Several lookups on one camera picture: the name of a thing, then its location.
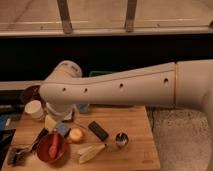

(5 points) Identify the dark maroon bowl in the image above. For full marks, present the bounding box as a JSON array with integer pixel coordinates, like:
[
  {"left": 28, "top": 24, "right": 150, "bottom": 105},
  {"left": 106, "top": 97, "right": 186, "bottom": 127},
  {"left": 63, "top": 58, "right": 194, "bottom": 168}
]
[{"left": 20, "top": 85, "right": 41, "bottom": 104}]

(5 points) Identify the blue sponge piece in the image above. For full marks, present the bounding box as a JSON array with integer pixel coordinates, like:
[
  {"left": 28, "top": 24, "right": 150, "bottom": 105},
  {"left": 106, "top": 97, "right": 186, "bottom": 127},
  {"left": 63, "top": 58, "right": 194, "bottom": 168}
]
[{"left": 56, "top": 122, "right": 70, "bottom": 137}]

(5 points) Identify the white paper cup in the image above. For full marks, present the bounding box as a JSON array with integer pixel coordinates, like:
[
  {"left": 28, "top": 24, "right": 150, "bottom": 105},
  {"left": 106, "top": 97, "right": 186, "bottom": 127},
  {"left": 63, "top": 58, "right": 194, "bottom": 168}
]
[{"left": 24, "top": 100, "right": 44, "bottom": 121}]

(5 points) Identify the red bowl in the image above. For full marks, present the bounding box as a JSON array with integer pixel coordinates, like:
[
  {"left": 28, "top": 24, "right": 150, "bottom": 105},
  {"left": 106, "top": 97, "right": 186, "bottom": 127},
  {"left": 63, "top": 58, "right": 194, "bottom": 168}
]
[{"left": 36, "top": 134, "right": 67, "bottom": 164}]

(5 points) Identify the black handled brush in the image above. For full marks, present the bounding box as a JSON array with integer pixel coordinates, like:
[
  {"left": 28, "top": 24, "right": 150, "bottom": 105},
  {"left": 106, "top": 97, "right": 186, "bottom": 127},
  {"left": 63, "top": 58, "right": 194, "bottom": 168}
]
[{"left": 7, "top": 128, "right": 49, "bottom": 166}]

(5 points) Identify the black rectangular block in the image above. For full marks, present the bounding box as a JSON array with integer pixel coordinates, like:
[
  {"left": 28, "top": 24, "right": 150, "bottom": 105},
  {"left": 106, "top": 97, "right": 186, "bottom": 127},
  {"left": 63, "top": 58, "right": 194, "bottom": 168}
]
[{"left": 88, "top": 121, "right": 109, "bottom": 141}]

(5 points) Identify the small metal cup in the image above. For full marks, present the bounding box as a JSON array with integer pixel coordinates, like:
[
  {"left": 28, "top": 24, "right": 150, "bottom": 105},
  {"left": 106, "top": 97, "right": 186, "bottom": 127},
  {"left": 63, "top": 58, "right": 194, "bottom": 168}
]
[{"left": 115, "top": 132, "right": 129, "bottom": 148}]

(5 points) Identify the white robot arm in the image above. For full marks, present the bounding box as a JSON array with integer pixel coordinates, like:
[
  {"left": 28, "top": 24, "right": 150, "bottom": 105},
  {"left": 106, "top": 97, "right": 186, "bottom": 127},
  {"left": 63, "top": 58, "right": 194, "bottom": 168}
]
[{"left": 39, "top": 59, "right": 213, "bottom": 171}]

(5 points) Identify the yellow red apple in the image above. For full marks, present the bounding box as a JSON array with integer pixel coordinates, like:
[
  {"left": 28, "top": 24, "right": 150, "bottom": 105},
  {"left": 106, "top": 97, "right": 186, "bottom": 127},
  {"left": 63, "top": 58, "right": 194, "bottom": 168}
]
[{"left": 69, "top": 128, "right": 84, "bottom": 143}]

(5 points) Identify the small blue cup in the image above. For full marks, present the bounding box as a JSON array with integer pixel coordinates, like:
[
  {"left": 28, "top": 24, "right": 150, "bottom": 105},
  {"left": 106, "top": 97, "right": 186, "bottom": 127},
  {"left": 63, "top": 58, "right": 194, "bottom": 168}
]
[{"left": 77, "top": 104, "right": 89, "bottom": 114}]

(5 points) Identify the red pepper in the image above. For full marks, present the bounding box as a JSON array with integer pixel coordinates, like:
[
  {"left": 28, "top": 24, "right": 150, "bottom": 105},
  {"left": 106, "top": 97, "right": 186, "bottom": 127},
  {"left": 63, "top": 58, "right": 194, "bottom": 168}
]
[{"left": 49, "top": 132, "right": 58, "bottom": 159}]

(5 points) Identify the green plastic tray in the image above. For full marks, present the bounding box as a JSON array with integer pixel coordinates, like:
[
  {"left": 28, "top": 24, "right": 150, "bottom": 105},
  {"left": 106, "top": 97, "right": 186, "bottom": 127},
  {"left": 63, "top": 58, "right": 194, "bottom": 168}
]
[{"left": 89, "top": 71, "right": 111, "bottom": 77}]

